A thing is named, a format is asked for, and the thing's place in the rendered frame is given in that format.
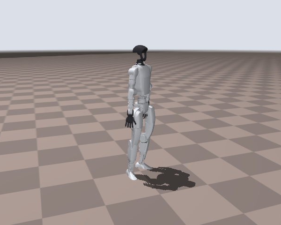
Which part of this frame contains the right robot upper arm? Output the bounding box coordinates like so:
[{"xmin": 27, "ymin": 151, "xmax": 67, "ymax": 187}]
[{"xmin": 128, "ymin": 67, "xmax": 138, "ymax": 96}]

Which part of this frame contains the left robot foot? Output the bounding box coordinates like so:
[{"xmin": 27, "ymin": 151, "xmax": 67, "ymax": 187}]
[{"xmin": 135, "ymin": 162, "xmax": 153, "ymax": 170}]

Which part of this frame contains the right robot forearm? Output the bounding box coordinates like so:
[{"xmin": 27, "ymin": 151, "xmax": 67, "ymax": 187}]
[{"xmin": 127, "ymin": 89, "xmax": 135, "ymax": 114}]

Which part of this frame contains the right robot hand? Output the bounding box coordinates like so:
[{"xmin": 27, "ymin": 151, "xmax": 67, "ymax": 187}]
[{"xmin": 125, "ymin": 112, "xmax": 136, "ymax": 128}]

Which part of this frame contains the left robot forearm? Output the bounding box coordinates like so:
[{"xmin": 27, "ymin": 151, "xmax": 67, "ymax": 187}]
[{"xmin": 144, "ymin": 89, "xmax": 151, "ymax": 102}]

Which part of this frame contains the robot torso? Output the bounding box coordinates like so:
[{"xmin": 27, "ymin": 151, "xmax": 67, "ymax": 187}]
[{"xmin": 132, "ymin": 63, "xmax": 151, "ymax": 114}]

